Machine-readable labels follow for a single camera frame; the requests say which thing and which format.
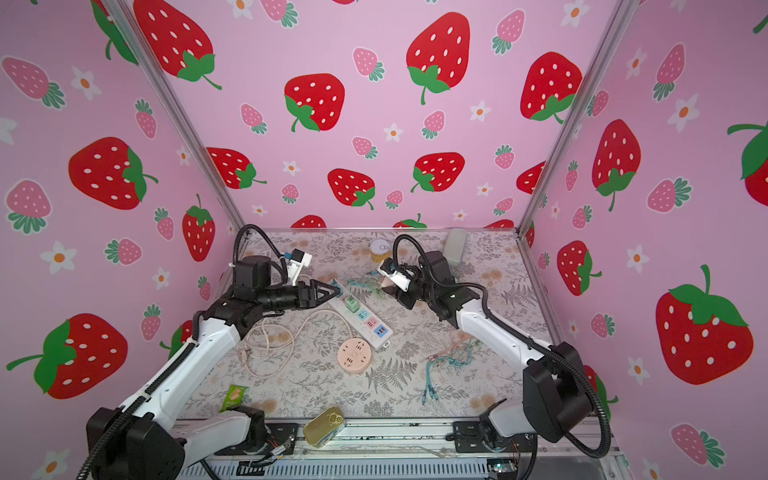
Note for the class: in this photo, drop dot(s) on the pale green glasses case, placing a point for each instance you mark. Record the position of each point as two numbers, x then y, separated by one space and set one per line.
454 246

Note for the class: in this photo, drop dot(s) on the silver aluminium corner post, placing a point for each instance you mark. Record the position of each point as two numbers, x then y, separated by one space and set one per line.
619 23
129 28

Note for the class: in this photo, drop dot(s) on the round pink power socket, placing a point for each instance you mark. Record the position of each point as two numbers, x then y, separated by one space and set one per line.
355 356

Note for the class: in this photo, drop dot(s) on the silver aluminium corner post right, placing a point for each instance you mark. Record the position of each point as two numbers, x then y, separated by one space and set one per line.
619 23

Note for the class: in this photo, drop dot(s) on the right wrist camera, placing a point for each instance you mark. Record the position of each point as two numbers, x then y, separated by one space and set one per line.
403 277

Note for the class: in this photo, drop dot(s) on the teal charger plug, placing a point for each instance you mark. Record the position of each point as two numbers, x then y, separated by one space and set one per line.
339 288

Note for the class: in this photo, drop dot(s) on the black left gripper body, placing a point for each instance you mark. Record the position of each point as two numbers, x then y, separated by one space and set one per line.
286 299

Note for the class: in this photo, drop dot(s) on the green snack packet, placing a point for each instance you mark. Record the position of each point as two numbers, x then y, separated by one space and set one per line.
234 397

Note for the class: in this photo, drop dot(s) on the silver aluminium corner post left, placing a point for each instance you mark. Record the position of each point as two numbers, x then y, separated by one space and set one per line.
129 28

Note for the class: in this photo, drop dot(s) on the yellow labelled food can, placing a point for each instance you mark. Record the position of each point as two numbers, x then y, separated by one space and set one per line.
380 249

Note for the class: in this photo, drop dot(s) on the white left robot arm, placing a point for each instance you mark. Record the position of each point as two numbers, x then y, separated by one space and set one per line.
138 440

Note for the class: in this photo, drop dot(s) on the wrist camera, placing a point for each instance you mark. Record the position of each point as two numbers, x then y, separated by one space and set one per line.
403 277
295 261

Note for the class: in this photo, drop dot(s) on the gold sardine tin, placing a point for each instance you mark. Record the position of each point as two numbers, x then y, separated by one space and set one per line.
324 427

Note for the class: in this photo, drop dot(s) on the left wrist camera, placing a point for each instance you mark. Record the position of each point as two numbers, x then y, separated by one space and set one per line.
295 261

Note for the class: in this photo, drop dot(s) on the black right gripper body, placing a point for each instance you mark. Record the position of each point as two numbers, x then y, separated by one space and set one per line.
417 291

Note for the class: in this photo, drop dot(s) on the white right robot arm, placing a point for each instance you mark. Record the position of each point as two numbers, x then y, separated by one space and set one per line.
558 401

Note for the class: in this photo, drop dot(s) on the white multicolour power strip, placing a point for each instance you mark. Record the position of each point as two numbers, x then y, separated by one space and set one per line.
369 325

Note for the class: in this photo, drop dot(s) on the light green charger plug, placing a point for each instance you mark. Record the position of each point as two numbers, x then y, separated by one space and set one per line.
351 304

